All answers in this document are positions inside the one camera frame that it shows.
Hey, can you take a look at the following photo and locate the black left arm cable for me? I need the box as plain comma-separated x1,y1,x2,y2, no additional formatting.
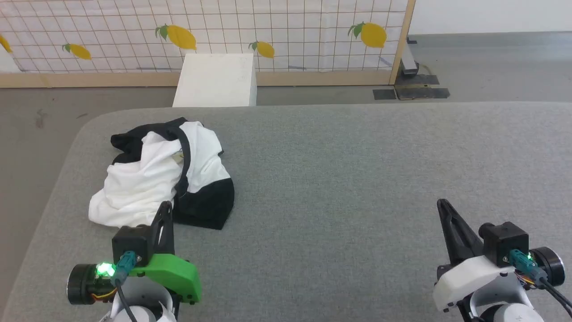
110,250,139,322

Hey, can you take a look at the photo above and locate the lemon print partition screen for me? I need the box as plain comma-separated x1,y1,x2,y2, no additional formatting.
0,0,416,88

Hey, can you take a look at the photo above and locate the grey metal partition foot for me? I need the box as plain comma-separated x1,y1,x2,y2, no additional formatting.
399,38,421,76

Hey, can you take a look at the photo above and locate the black and white t-shirt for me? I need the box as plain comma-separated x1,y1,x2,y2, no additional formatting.
88,117,236,230

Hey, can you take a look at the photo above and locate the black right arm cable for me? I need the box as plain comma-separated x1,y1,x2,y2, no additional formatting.
509,250,572,319

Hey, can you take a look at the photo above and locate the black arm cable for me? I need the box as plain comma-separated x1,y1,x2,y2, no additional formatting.
110,250,139,322
509,250,572,319

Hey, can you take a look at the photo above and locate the large black floor plate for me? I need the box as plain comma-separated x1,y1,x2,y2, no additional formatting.
393,74,450,100

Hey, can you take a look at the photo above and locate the white rectangular box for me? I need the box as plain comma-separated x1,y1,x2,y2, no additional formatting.
172,53,258,108

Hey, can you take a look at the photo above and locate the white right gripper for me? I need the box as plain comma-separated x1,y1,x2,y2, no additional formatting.
432,199,565,314

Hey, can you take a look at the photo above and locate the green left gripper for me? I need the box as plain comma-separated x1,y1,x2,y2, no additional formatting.
67,201,203,306

